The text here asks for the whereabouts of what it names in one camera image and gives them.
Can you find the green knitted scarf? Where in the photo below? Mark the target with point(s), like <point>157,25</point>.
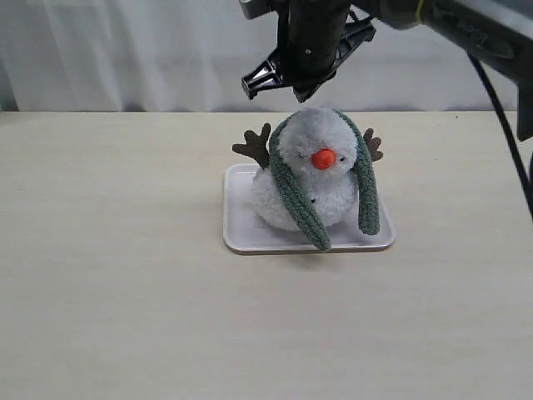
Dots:
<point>291,191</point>

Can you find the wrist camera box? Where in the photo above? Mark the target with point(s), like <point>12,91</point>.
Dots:
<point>252,9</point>

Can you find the white curtain backdrop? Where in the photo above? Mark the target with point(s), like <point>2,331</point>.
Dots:
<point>190,56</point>

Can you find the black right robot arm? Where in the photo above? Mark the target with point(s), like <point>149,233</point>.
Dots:
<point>498,33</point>

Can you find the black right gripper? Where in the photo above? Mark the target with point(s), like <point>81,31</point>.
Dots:
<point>308,34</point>

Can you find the white plastic tray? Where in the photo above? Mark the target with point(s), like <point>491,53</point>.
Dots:
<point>244,232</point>

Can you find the white plush snowman toy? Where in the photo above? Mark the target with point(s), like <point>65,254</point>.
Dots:
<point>312,175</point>

